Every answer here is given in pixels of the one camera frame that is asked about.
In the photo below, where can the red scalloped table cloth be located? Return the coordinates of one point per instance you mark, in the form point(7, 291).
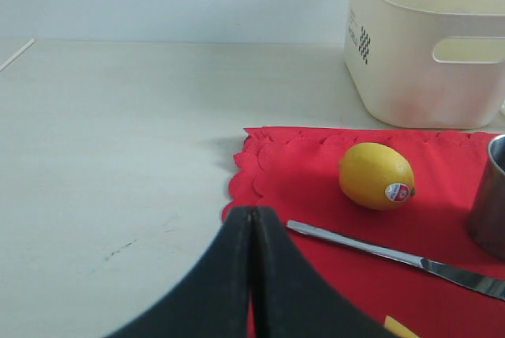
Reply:
point(295, 171)

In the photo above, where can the metal table knife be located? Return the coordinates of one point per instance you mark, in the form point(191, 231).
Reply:
point(485, 285)

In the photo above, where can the cream plastic tub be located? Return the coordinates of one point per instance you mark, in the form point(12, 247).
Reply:
point(427, 63)

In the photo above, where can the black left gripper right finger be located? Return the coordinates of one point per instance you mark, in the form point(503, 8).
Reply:
point(289, 297)

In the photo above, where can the yellow lemon with sticker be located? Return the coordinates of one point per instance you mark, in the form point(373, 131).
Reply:
point(376, 176)

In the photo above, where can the stainless steel cup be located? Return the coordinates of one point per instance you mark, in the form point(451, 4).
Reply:
point(485, 223)

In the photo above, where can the yellow cheese wedge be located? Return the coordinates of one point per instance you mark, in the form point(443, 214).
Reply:
point(397, 328)

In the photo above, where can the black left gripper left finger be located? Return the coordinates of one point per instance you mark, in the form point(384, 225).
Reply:
point(212, 300)

